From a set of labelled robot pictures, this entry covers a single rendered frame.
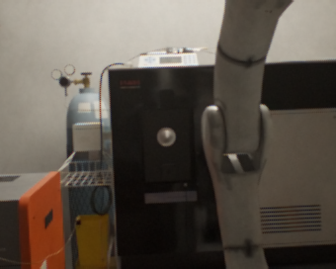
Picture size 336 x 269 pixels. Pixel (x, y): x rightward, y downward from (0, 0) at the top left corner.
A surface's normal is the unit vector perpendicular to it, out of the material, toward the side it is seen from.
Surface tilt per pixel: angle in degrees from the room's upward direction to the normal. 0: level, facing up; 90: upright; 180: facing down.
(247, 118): 96
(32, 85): 90
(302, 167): 90
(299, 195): 90
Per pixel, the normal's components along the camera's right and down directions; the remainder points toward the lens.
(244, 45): -0.22, 0.72
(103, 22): 0.05, 0.05
